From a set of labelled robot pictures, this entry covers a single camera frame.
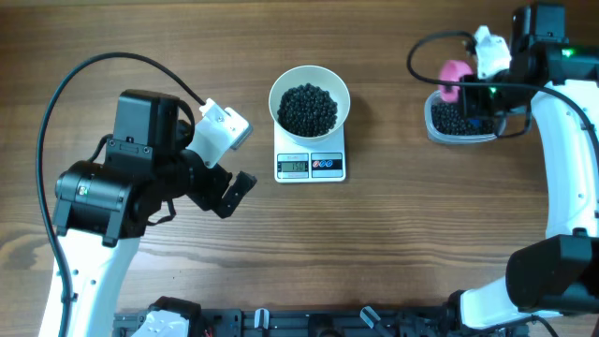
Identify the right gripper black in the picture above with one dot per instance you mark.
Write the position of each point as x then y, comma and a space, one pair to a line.
473, 107

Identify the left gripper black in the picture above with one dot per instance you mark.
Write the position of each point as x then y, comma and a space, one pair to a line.
209, 197

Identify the pink scoop blue handle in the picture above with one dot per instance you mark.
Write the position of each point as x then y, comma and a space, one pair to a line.
452, 70

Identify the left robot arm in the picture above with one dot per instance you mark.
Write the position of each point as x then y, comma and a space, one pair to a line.
103, 209

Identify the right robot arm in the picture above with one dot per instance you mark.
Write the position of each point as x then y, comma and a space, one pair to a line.
555, 84

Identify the white digital kitchen scale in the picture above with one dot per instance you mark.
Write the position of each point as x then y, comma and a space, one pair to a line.
323, 161

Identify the black beans in bowl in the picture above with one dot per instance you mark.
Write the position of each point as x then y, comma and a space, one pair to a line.
307, 111

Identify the white bowl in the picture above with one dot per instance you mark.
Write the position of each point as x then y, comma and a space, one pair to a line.
317, 76

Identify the black beans in container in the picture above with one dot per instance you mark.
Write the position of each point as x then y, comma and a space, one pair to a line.
447, 119

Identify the clear plastic container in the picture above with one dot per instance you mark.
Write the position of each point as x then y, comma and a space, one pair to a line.
436, 136

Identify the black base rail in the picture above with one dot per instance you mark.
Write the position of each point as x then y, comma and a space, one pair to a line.
421, 322

